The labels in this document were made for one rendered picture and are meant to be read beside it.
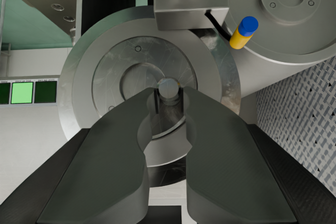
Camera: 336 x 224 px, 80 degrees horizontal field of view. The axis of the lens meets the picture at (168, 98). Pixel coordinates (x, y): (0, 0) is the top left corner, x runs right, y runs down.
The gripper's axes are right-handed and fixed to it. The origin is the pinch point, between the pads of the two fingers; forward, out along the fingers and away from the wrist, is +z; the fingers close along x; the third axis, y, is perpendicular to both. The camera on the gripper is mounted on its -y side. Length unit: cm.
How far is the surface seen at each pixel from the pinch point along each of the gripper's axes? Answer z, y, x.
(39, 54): 278, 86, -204
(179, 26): 5.3, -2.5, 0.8
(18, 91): 33, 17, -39
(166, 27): 5.4, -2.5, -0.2
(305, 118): 9.3, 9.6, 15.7
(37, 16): 230, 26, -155
